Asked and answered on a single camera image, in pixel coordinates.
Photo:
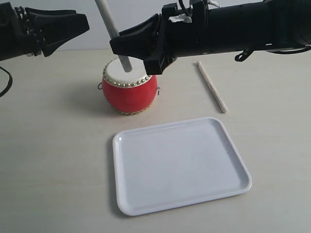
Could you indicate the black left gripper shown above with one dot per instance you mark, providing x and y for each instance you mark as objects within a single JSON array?
[{"x": 55, "y": 28}]

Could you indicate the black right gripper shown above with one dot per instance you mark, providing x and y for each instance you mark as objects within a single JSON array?
[{"x": 176, "y": 32}]

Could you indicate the wooden drumstick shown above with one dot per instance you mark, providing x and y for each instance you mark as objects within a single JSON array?
[
  {"x": 113, "y": 32},
  {"x": 212, "y": 88}
]

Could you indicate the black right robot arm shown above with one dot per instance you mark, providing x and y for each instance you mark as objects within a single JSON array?
[{"x": 275, "y": 26}]

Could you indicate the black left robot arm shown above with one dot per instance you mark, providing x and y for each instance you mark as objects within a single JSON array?
[{"x": 7, "y": 50}]

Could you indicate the small red drum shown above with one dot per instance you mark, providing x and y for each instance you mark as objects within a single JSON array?
[{"x": 128, "y": 92}]

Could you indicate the white rectangular plastic tray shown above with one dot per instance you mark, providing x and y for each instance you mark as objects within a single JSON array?
[{"x": 176, "y": 164}]

